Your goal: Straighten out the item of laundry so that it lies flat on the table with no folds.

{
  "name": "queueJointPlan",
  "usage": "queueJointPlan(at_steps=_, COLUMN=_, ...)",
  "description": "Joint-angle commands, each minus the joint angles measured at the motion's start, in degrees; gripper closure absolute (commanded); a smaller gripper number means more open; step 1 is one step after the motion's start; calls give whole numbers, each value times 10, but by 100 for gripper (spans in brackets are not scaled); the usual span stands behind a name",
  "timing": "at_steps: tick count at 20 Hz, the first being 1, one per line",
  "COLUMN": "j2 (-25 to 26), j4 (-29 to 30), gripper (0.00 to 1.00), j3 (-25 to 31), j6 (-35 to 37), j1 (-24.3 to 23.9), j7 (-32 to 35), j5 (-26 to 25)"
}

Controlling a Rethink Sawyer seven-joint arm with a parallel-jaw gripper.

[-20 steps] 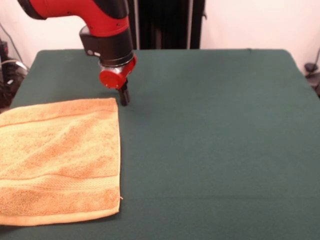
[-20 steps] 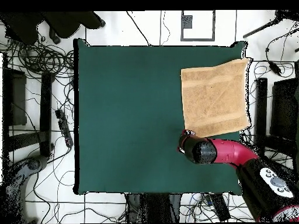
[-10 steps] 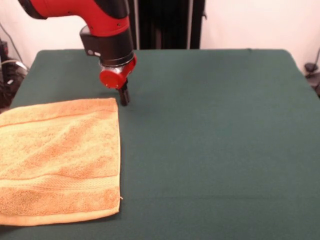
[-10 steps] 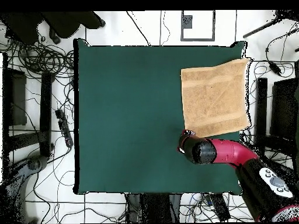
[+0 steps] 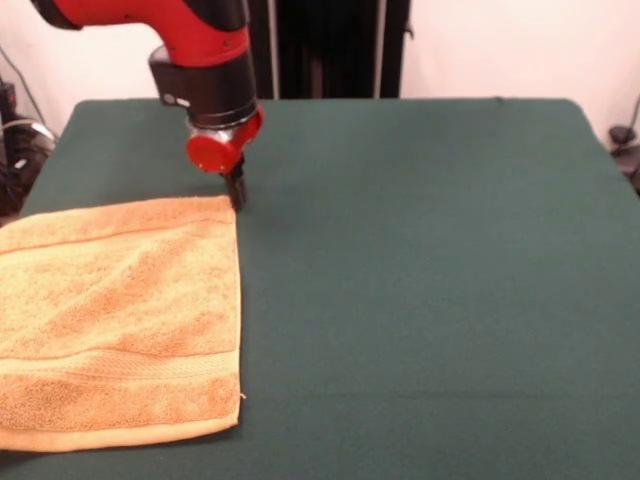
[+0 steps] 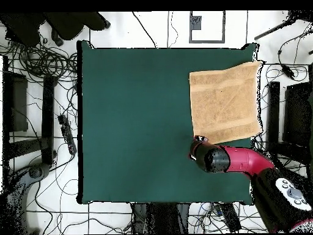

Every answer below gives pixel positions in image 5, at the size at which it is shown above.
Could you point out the small black round object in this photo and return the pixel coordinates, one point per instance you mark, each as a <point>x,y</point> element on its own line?
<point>620,135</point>

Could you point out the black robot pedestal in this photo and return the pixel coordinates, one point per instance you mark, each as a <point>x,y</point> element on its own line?
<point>325,50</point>

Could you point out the dark green table cloth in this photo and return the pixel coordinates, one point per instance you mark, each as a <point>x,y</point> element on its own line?
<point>425,275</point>

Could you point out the black power strip red switch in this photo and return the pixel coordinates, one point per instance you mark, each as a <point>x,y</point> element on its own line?
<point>7,95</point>

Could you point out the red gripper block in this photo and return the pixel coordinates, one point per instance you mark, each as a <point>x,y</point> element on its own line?
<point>212,152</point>

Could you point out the tan terry towel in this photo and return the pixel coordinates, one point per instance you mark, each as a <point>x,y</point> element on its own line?
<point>125,310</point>

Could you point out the black floor object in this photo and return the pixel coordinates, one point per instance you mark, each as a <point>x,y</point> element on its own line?
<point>634,175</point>

